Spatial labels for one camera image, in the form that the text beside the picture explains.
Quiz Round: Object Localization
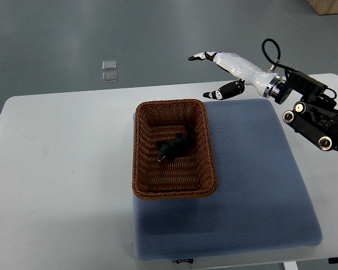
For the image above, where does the dark toy crocodile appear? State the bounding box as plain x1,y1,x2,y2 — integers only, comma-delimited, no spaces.
156,124,195,162

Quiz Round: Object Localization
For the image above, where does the upper floor socket plate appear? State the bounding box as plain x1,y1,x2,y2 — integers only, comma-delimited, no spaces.
102,60,117,70

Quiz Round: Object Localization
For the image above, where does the white table leg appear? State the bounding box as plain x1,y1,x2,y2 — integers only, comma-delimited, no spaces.
283,261,299,270

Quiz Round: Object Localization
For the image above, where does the wooden box corner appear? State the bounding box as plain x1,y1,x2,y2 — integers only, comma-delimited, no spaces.
307,0,338,15

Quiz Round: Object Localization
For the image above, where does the blue grey foam mat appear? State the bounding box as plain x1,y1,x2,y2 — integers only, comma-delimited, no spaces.
134,99,322,260

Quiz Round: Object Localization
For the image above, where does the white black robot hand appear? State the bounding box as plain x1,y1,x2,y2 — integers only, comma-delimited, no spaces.
188,51,282,100

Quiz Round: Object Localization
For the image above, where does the brown wicker basket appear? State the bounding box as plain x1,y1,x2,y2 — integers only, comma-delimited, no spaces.
132,99,217,200

